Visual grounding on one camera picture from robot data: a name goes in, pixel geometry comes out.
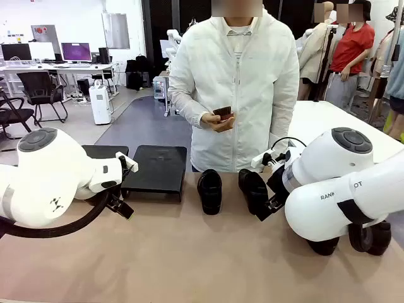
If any lit computer case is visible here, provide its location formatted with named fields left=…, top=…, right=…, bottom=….
left=153, top=75, right=170, bottom=102

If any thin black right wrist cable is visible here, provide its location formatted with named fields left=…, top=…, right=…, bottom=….
left=270, top=136, right=307, bottom=153

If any black shoe stand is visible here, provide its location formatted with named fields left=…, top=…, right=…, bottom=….
left=81, top=145, right=130, bottom=160
left=121, top=145, right=187, bottom=203

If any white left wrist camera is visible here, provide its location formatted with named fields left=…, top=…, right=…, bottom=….
left=115, top=151, right=139, bottom=173

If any person in white jacket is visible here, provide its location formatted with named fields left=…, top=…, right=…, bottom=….
left=167, top=8, right=300, bottom=174

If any person in red shirt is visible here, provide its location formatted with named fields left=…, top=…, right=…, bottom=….
left=328, top=0, right=376, bottom=110

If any person's right forearm white sleeve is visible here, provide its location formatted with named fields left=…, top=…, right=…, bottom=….
left=168, top=90, right=208, bottom=129

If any black dark monitor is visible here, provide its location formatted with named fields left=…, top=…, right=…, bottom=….
left=1, top=43, right=33, bottom=62

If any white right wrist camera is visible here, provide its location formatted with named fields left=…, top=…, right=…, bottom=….
left=251, top=150, right=276, bottom=169

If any black computer tower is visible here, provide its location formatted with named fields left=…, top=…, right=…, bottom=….
left=76, top=78, right=91, bottom=96

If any grey metal rack pole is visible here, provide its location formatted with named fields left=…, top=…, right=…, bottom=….
left=380, top=0, right=403, bottom=78

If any white air purifier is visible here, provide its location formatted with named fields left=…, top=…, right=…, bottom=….
left=88, top=80, right=112, bottom=126

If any monitor with purple screen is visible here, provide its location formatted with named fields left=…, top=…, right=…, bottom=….
left=61, top=42, right=92, bottom=62

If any grey board with red circle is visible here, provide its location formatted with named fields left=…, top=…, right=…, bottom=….
left=30, top=24, right=62, bottom=55

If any black mesh office chair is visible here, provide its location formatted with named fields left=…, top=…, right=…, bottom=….
left=0, top=90, right=36, bottom=140
left=16, top=71, right=69, bottom=124

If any black tripod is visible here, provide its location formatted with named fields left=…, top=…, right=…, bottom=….
left=312, top=27, right=337, bottom=103

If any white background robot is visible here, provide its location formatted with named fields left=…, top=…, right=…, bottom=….
left=166, top=28, right=184, bottom=58

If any monitor with white screen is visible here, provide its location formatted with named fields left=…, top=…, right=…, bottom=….
left=28, top=42, right=57, bottom=61

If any thick black left arm hose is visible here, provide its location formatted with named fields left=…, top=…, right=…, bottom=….
left=0, top=188, right=111, bottom=239

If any white office desk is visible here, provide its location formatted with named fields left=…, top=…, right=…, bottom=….
left=0, top=62, right=119, bottom=97

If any silver reflective panel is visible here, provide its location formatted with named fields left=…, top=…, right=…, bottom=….
left=101, top=12, right=131, bottom=50

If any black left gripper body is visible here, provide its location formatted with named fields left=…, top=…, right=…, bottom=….
left=105, top=156, right=131, bottom=206

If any white side table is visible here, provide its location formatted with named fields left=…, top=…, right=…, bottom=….
left=285, top=100, right=391, bottom=150

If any person's right hand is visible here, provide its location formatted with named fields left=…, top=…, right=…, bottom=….
left=200, top=112, right=222, bottom=129

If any person's left hand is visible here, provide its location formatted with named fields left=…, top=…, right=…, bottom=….
left=214, top=117, right=236, bottom=134

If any black bag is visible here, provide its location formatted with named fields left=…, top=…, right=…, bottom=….
left=125, top=54, right=152, bottom=92

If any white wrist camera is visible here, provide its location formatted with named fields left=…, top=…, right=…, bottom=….
left=251, top=150, right=276, bottom=169
left=115, top=151, right=139, bottom=173

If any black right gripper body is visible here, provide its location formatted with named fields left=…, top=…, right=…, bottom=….
left=266, top=165, right=290, bottom=203

